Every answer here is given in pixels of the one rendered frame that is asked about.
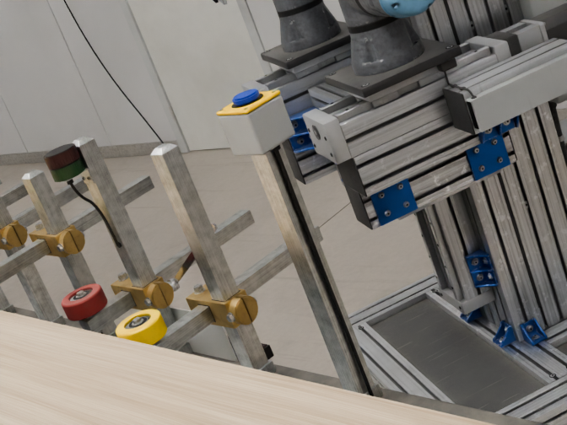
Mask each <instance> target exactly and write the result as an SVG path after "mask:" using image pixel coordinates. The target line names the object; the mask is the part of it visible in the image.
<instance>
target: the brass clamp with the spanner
mask: <svg viewBox="0 0 567 425"><path fill-rule="evenodd" d="M156 277H157V278H156V279H154V280H153V281H152V282H150V283H149V284H148V285H146V286H145V287H143V288H141V287H135V286H133V285H132V282H131V280H130V278H128V279H127V280H125V281H122V282H119V281H118V280H119V279H118V280H117V281H115V282H114V283H112V284H111V288H112V290H113V292H114V294H115V295H117V294H118V293H119V292H121V291H124V292H129V293H130V294H131V295H132V299H133V301H134V303H135V305H136V306H134V307H133V308H132V309H140V310H146V309H164V308H167V306H169V305H170V304H171V303H172V301H173V298H174V291H173V288H172V287H171V285H169V283H167V282H164V280H163V278H162V277H158V276H156Z"/></svg>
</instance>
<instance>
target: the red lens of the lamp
mask: <svg viewBox="0 0 567 425"><path fill-rule="evenodd" d="M79 156H80V155H79V152H78V150H77V148H76V146H75V144H74V143H73V146H72V147H71V148H70V149H69V150H68V151H66V152H64V153H60V154H58V155H56V156H53V157H50V158H46V157H45V156H44V157H43V158H44V160H45V161H46V165H47V167H48V169H58V168H61V167H63V166H65V165H67V164H70V163H72V162H73V161H75V160H76V159H78V158H79Z"/></svg>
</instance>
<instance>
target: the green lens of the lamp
mask: <svg viewBox="0 0 567 425"><path fill-rule="evenodd" d="M85 169H86V168H85V166H84V162H83V160H82V159H81V157H80V156H79V160H77V161H76V162H75V163H73V164H70V165H69V166H67V167H65V168H62V169H58V170H50V169H49V170H50V172H51V175H52V178H53V180H54V181H55V182H61V181H65V180H69V179H71V178H73V177H74V176H76V175H79V174H80V173H82V172H83V171H84V170H85Z"/></svg>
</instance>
